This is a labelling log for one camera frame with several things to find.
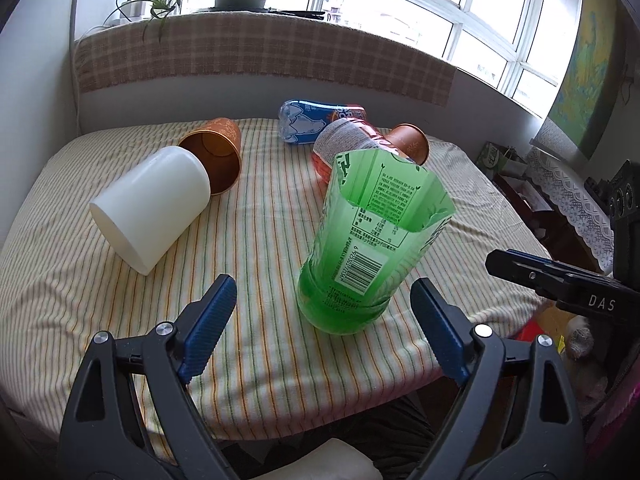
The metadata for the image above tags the orange paper cup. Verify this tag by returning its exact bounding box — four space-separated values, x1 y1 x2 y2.
385 122 430 165
178 117 242 195

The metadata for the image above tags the striped table cloth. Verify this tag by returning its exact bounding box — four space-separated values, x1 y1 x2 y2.
0 117 551 461

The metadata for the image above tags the brown plaid sill cloth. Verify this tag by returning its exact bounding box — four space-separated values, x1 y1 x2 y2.
74 12 456 106

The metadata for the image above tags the white charger with cable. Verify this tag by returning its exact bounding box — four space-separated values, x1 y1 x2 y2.
69 0 147 61

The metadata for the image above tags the green cut bottle cup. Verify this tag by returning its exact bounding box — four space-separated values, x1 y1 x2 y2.
297 150 456 335

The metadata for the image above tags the white lace cloth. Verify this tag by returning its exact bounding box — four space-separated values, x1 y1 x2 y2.
525 148 614 275

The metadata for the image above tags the blue cut bottle cup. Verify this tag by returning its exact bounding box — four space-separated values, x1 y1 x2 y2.
278 100 367 145

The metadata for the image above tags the white plastic cup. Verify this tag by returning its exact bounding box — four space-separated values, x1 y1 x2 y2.
89 146 210 275

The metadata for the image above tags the wall map poster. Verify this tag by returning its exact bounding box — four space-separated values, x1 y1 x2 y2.
532 0 626 171

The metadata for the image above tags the plush toy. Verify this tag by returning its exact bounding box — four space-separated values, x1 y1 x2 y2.
561 315 608 404

